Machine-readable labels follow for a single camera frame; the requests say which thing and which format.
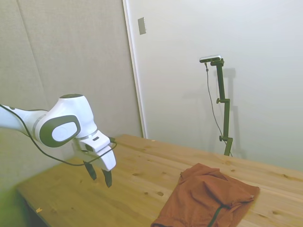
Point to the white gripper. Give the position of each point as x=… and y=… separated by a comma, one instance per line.
x=106, y=160

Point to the rust orange shorts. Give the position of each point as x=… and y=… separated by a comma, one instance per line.
x=201, y=201

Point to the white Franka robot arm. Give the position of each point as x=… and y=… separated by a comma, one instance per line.
x=64, y=111

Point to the green fabric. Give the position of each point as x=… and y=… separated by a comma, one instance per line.
x=9, y=210

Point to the white door trim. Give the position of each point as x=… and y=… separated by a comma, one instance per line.
x=135, y=71

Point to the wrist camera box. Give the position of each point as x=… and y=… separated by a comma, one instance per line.
x=98, y=142

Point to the black camera stand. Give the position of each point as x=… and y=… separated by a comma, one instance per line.
x=224, y=113

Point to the grey wall switch plate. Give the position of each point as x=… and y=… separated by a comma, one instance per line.
x=142, y=26

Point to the grey camera on stand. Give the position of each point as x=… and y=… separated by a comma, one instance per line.
x=210, y=58

